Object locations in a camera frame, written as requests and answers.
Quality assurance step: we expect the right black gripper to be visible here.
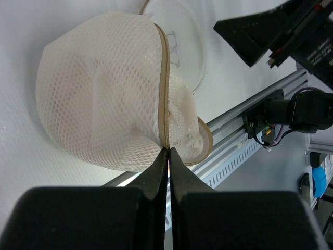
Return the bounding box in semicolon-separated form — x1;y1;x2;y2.
213;1;332;88

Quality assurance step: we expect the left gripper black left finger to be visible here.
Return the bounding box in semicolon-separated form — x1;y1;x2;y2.
1;149;168;249

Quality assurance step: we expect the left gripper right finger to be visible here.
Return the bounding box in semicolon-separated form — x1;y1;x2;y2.
169;148;329;249

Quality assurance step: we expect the beige round laundry bag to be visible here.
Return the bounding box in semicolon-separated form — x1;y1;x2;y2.
36;1;213;172

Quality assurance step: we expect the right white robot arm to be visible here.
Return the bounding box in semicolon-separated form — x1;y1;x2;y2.
214;1;332;138

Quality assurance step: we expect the white slotted cable duct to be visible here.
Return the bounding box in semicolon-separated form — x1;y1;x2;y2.
200;140;261;189

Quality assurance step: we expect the aluminium mounting rail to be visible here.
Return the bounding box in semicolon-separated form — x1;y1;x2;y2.
101;69;309;188

